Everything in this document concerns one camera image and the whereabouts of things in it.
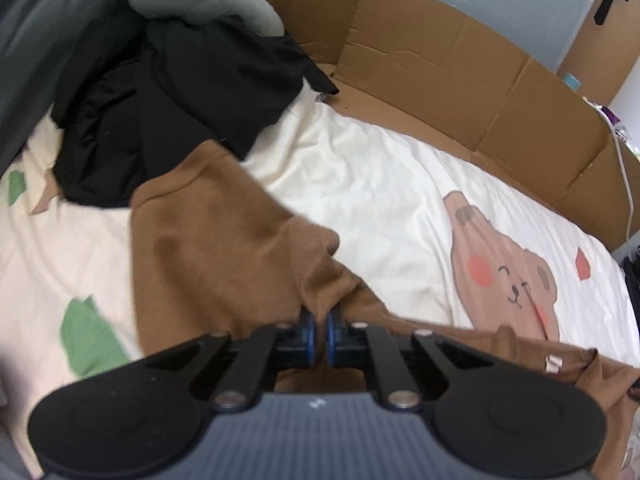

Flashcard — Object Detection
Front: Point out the pile of black clothes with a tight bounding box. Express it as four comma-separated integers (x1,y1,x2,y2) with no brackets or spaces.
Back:
50,10,341,208

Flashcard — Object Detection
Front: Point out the dark grey pillow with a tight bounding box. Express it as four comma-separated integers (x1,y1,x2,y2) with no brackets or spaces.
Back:
0,0,126,176

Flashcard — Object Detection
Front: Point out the flattened cardboard box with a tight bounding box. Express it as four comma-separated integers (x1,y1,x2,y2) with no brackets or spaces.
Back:
235,0,640,253

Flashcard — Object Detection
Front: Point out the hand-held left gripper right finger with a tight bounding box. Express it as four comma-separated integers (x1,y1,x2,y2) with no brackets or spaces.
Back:
325,307,503,413

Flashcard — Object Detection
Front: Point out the brown printed t-shirt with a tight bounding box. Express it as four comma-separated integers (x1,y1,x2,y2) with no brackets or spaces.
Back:
129,139,640,480

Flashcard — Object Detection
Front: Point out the white cable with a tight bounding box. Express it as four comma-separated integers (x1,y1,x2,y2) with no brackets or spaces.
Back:
592,100,633,238

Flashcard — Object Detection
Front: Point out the cream bear-print bed sheet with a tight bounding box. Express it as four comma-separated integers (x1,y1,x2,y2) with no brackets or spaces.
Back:
0,92,640,411

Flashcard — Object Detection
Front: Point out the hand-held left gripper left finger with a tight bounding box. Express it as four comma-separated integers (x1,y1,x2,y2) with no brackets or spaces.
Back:
145,307,318,413

